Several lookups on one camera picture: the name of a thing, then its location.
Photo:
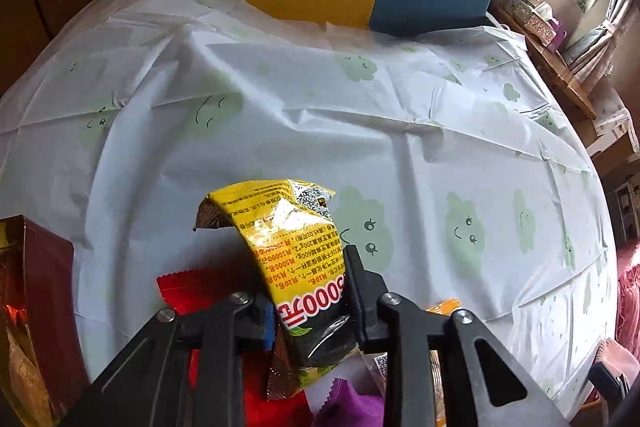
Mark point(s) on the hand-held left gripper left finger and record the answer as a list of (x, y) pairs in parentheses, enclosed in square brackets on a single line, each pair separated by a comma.
[(255, 322)]

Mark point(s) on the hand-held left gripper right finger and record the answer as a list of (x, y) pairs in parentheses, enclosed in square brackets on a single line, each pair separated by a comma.
[(360, 302)]

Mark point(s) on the red snack packet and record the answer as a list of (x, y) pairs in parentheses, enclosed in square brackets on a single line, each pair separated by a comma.
[(190, 287)]

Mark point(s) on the yellow snack packet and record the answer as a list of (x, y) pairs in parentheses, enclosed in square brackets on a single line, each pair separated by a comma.
[(285, 247)]

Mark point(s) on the clear seed packet orange edges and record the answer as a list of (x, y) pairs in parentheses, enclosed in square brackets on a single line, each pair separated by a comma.
[(445, 307)]

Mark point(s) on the purple snack packet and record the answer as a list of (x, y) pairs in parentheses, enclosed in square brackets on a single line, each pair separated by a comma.
[(350, 407)]

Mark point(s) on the cloud print tablecloth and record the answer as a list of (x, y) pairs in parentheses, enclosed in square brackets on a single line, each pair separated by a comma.
[(300, 107)]

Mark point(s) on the pink cloth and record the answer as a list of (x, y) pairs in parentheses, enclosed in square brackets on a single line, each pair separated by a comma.
[(631, 297)]

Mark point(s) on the wooden side table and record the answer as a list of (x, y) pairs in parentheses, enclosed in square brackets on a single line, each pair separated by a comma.
[(560, 77)]

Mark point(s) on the white patterned cardboard box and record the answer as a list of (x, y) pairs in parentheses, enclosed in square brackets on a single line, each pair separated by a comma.
[(612, 127)]

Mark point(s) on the purple box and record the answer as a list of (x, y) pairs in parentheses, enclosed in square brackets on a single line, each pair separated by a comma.
[(557, 34)]

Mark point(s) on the white tissue box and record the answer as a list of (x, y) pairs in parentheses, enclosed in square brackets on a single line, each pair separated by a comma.
[(522, 4)]

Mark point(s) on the patterned side curtain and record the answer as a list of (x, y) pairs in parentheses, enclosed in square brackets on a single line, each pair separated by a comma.
[(605, 37)]

